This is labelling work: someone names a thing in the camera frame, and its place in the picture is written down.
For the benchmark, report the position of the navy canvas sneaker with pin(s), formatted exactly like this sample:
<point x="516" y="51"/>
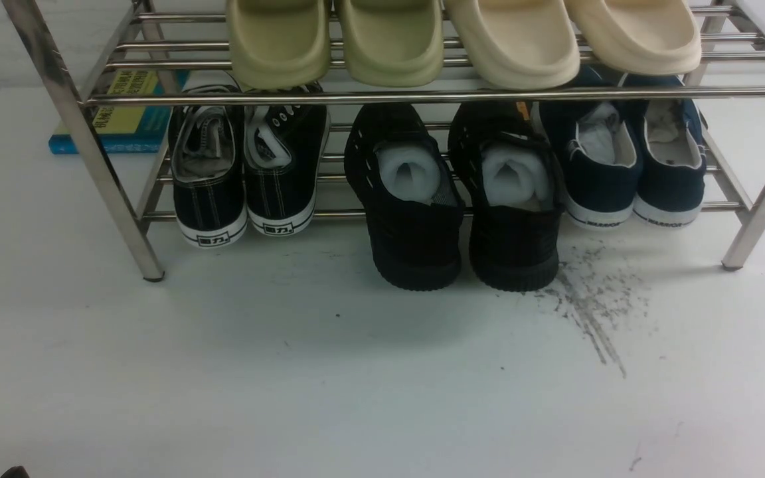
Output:
<point x="669" y="138"/>
<point x="595" y="158"/>

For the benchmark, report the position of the stainless steel shoe rack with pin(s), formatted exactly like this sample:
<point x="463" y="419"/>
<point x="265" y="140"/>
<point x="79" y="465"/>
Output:
<point x="138" y="44"/>

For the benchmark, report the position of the right navy canvas sneaker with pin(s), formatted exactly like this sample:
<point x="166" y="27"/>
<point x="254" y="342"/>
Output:
<point x="669" y="138"/>

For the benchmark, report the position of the right cream foam slipper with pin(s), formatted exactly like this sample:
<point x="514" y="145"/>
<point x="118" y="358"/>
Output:
<point x="654" y="38"/>

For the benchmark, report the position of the right green foam slipper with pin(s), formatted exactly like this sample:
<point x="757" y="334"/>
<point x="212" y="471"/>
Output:
<point x="395" y="44"/>

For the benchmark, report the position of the dark object at corner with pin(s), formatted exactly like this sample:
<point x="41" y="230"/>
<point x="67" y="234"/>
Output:
<point x="17" y="471"/>

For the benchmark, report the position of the cream foam slipper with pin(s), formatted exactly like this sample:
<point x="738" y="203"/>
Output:
<point x="654" y="38"/>
<point x="517" y="45"/>

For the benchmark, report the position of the green foam slipper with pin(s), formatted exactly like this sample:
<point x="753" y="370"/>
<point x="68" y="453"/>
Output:
<point x="395" y="44"/>
<point x="277" y="45"/>

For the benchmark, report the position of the left black canvas sneaker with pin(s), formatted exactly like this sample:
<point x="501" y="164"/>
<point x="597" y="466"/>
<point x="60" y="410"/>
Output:
<point x="205" y="149"/>

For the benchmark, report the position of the left navy canvas sneaker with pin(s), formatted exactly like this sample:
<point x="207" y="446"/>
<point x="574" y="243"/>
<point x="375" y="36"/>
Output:
<point x="595" y="158"/>

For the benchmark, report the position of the black canvas sneaker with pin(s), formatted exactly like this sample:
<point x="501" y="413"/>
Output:
<point x="205" y="149"/>
<point x="283" y="146"/>

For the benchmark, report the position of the right black canvas sneaker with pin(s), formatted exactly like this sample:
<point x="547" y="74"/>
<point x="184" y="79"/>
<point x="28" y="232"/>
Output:
<point x="283" y="146"/>

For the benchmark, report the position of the black mesh sneaker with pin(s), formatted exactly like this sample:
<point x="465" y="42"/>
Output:
<point x="413" y="209"/>
<point x="506" y="167"/>

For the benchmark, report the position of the left cream foam slipper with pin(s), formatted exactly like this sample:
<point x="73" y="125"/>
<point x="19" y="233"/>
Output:
<point x="517" y="45"/>

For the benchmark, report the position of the yellow and blue book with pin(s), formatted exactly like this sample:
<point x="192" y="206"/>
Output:
<point x="132" y="130"/>

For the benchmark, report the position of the left green foam slipper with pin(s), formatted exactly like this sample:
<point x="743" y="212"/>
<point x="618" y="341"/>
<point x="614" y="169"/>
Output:
<point x="277" y="45"/>

